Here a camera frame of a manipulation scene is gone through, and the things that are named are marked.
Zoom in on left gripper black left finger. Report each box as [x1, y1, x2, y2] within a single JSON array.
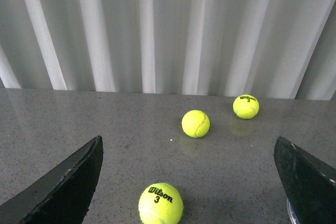
[[1, 136, 103, 223]]

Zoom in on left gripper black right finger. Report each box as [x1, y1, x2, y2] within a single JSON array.
[[274, 137, 335, 223]]

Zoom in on tennis ball with Wilson 3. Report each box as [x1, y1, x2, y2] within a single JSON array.
[[138, 183, 184, 224]]

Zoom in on far Wilson 3 tennis ball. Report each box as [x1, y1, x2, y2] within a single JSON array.
[[233, 94, 260, 120]]

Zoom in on plain yellow tennis ball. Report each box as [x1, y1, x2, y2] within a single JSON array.
[[181, 110, 210, 138]]

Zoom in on white pleated curtain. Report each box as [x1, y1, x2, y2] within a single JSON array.
[[1, 0, 335, 100]]

